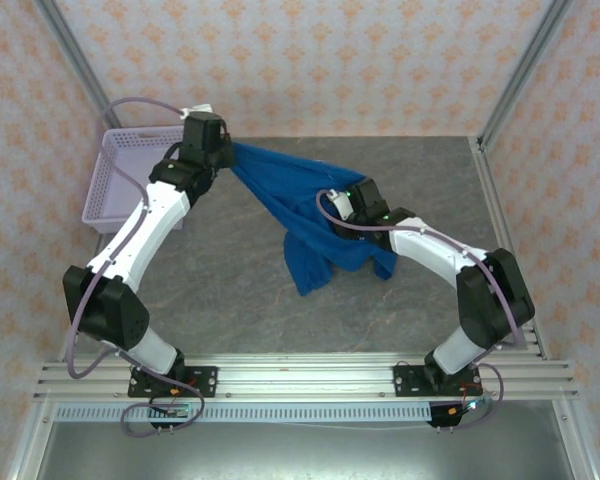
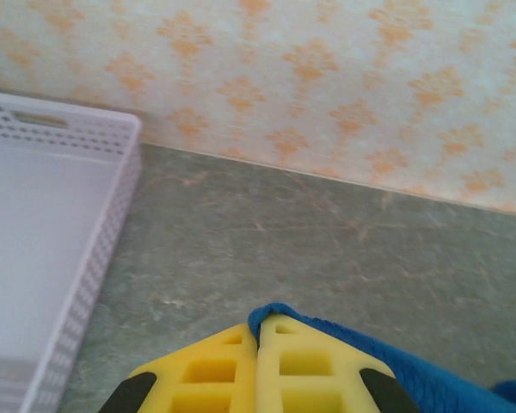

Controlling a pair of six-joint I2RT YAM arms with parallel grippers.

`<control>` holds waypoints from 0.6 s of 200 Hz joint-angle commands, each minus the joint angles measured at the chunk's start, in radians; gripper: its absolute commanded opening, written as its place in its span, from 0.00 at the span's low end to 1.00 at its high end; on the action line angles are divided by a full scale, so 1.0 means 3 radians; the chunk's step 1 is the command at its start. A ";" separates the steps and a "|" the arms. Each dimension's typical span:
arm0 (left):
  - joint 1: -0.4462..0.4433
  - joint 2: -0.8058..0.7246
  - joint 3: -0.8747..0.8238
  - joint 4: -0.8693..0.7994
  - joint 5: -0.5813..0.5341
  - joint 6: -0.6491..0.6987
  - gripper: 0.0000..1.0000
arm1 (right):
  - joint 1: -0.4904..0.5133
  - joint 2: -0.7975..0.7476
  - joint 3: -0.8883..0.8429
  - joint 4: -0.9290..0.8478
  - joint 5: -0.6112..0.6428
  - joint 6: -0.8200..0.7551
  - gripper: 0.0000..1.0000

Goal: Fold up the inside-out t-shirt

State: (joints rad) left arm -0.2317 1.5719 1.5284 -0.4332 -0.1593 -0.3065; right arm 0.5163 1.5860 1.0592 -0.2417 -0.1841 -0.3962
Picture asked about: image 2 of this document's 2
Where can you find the blue printed t-shirt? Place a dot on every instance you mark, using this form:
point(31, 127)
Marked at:
point(434, 387)

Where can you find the lavender plastic basket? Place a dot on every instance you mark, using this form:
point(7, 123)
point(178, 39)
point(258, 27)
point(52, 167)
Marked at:
point(34, 215)

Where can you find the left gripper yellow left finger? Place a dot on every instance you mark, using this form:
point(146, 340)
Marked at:
point(206, 387)

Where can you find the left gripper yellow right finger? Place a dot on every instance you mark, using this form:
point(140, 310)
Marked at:
point(309, 387)

